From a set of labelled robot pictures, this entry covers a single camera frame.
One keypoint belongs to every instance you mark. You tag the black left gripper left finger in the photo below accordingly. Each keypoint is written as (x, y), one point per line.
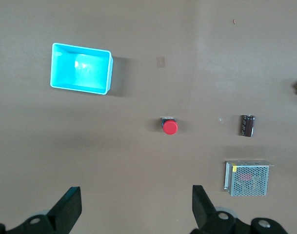
(65, 209)

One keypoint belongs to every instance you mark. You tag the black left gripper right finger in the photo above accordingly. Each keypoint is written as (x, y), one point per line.
(206, 209)

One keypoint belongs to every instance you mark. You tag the red mushroom push button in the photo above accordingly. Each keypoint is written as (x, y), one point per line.
(169, 126)

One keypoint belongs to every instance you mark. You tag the perforated metal power supply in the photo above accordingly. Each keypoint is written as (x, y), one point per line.
(248, 179)

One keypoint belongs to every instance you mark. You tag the dark cylindrical capacitor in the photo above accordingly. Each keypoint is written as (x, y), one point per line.
(247, 125)

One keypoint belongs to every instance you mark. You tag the cyan plastic box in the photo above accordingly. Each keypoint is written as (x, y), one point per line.
(80, 69)

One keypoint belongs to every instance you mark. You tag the clear tape patch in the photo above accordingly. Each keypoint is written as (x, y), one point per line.
(160, 62)

